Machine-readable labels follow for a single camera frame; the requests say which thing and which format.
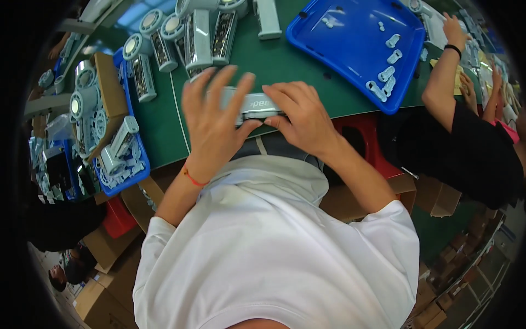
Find person's right hand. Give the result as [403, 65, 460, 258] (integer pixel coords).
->
[262, 81, 342, 162]

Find person's left hand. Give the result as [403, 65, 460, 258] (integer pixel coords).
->
[181, 65, 264, 182]

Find pale grey lamp housing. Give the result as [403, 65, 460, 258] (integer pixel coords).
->
[205, 86, 288, 126]

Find person's legs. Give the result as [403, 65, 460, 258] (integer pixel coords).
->
[230, 132, 325, 171]

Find red plastic stool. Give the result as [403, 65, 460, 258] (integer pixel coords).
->
[332, 113, 406, 180]
[102, 196, 139, 239]

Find blue plastic crate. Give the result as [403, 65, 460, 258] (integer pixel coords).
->
[92, 47, 151, 198]

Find blue plastic tray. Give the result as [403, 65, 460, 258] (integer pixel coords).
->
[286, 0, 426, 115]

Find row of pale grey lamps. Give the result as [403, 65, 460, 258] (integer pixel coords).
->
[122, 0, 283, 103]

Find pale grey hand lamp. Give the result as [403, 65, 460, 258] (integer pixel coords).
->
[69, 61, 104, 159]
[100, 115, 140, 177]

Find group of small grey clips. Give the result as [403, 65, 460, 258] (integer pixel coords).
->
[321, 16, 404, 103]

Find brown cardboard sheet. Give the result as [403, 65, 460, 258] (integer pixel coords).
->
[87, 51, 130, 162]

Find person's body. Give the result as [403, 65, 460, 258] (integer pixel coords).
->
[132, 155, 420, 329]

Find blue bins of lamp parts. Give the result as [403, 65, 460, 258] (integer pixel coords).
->
[28, 113, 102, 203]

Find yellow paper sheet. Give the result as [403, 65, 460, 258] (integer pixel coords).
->
[429, 59, 466, 96]

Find heap of lamp parts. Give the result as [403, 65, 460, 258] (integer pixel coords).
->
[408, 0, 523, 121]

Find heap of cardboard boxes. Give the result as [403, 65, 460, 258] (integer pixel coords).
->
[405, 208, 507, 329]

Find red string bracelet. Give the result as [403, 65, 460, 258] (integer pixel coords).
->
[182, 162, 210, 188]

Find grey metal rail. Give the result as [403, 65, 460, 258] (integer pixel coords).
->
[57, 0, 125, 35]

